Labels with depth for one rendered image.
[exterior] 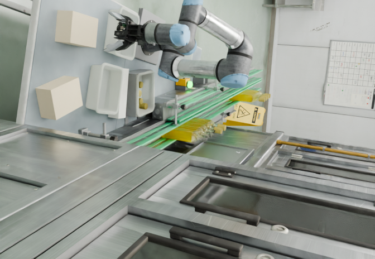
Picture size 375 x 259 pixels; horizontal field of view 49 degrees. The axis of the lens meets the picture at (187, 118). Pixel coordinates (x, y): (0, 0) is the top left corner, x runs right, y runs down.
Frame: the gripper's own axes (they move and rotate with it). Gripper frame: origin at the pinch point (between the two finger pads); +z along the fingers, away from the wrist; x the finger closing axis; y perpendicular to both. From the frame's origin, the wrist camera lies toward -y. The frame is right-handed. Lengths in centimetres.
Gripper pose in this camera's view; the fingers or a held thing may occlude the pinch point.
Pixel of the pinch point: (106, 32)
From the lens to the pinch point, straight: 166.5
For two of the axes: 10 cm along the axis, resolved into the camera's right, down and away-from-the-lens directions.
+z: -9.0, -1.3, 4.0
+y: -4.0, -0.5, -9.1
